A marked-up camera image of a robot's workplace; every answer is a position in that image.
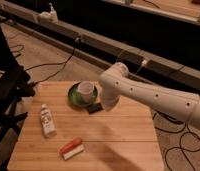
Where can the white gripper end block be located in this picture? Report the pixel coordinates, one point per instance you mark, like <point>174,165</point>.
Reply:
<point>108,104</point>

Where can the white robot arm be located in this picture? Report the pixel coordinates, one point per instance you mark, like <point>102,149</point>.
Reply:
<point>183,106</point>

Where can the black rectangular block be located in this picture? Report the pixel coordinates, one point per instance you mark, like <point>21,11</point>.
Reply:
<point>93,108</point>

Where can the white cup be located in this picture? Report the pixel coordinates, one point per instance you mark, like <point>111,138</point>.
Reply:
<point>85,89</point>

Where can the green saucer plate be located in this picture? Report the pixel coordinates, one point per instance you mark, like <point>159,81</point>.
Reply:
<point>75,98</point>

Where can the orange and white sponge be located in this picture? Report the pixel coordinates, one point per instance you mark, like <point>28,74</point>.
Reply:
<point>72,148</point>

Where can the white plastic bottle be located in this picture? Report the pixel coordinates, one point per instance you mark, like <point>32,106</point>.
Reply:
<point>46,119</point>

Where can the long metal rail beam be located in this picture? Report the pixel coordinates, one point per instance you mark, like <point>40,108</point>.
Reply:
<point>106,29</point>

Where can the white object on rail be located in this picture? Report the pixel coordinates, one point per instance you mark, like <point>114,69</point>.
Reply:
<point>51,15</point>

